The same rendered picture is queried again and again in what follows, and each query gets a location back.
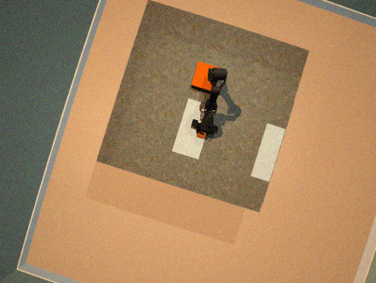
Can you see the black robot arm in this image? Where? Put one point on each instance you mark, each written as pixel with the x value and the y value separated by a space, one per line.
pixel 214 74

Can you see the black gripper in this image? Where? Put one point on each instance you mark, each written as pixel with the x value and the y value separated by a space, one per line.
pixel 196 124

